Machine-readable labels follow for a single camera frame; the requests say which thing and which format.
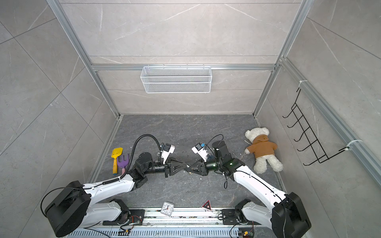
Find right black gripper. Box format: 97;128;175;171
188;157;223;177

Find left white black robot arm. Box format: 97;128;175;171
43;152;188;238

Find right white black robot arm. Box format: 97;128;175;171
186;140;312;238

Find red black triangle sign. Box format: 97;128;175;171
201;199;212;211

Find white small alarm clock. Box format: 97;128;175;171
160;201;174;217

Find purple pink toy rake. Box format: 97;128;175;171
117;154;130;174

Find yellow toy shovel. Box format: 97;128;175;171
111;147;123;175

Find white teddy bear brown hoodie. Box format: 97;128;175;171
245;128;284;174

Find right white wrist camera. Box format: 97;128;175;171
191;143;209;162

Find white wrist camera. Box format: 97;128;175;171
159;143;175;164
191;143;209;162

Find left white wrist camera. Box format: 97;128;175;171
159;143;175;164

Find left black corrugated cable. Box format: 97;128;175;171
120;134;162;180

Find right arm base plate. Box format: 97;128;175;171
221;209;263;226

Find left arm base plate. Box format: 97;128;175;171
102;209;145;226

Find white wire mesh basket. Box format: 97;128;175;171
140;66;212;94

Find black wire hook rack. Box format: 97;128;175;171
282;88;350;166

